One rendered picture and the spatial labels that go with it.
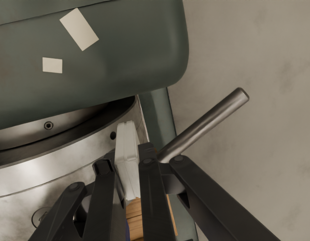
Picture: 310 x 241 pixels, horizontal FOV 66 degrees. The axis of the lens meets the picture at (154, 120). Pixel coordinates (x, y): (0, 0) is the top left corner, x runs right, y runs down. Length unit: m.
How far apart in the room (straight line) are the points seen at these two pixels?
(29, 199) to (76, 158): 0.07
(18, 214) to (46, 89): 0.16
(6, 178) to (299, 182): 2.23
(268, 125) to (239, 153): 0.29
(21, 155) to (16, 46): 0.13
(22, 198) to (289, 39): 1.76
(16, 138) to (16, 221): 0.10
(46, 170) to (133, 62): 0.15
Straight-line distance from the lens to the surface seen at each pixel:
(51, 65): 0.23
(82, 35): 0.23
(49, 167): 0.29
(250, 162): 1.98
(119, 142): 0.17
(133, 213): 0.78
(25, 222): 0.34
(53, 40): 0.23
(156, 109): 0.99
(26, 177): 0.30
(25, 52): 0.24
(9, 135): 0.34
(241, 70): 1.70
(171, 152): 0.18
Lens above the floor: 1.48
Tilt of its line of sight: 69 degrees down
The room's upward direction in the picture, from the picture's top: 154 degrees clockwise
